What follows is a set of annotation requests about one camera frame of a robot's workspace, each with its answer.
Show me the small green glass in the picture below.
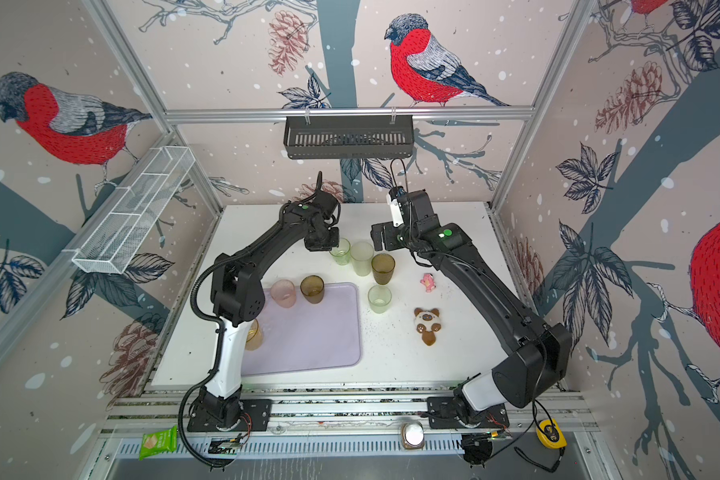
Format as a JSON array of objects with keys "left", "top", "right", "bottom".
[{"left": 330, "top": 238, "right": 351, "bottom": 266}]

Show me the pale green frosted glass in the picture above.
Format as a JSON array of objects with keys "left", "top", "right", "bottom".
[{"left": 350, "top": 241, "right": 375, "bottom": 277}]

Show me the olive amber glass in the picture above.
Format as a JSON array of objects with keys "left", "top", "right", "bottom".
[{"left": 300, "top": 275, "right": 325, "bottom": 304}]

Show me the pale green short glass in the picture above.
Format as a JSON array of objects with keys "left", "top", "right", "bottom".
[{"left": 367, "top": 285, "right": 392, "bottom": 314}]

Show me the pink glass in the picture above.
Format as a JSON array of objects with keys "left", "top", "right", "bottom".
[{"left": 270, "top": 279, "right": 297, "bottom": 309}]

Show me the yellow glass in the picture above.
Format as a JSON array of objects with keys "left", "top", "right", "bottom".
[{"left": 245, "top": 319, "right": 264, "bottom": 351}]

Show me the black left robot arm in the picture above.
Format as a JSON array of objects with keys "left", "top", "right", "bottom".
[{"left": 177, "top": 174, "right": 341, "bottom": 470}]

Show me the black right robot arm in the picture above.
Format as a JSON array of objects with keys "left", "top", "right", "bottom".
[{"left": 371, "top": 186, "right": 572, "bottom": 424}]

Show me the lilac plastic tray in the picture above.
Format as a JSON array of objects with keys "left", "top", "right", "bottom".
[{"left": 242, "top": 282, "right": 362, "bottom": 376}]

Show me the brown tall glass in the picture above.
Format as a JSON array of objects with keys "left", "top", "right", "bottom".
[{"left": 371, "top": 253, "right": 396, "bottom": 285}]

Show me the small pink toy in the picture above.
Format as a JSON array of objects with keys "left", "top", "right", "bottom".
[{"left": 420, "top": 273, "right": 437, "bottom": 293}]

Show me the brown white bear toy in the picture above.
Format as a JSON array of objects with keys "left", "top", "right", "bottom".
[{"left": 414, "top": 308, "right": 443, "bottom": 346}]

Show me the white lidded jar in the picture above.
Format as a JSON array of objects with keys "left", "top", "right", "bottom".
[{"left": 401, "top": 421, "right": 425, "bottom": 450}]

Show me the green snack packet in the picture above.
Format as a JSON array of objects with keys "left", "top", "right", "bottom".
[{"left": 139, "top": 426, "right": 178, "bottom": 460}]

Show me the yellow tape measure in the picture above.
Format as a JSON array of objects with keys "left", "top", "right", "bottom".
[{"left": 536, "top": 419, "right": 567, "bottom": 450}]

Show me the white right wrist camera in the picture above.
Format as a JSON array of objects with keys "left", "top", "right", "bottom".
[{"left": 387, "top": 186, "right": 405, "bottom": 227}]

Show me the black hanging wire basket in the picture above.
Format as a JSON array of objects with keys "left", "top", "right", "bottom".
[{"left": 283, "top": 116, "right": 414, "bottom": 160}]

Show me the white wire mesh shelf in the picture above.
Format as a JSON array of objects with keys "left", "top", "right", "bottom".
[{"left": 72, "top": 146, "right": 195, "bottom": 274}]

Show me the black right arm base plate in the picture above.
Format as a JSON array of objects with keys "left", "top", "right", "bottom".
[{"left": 421, "top": 397, "right": 509, "bottom": 430}]

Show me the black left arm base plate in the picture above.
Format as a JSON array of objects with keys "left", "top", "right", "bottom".
[{"left": 187, "top": 396, "right": 273, "bottom": 433}]

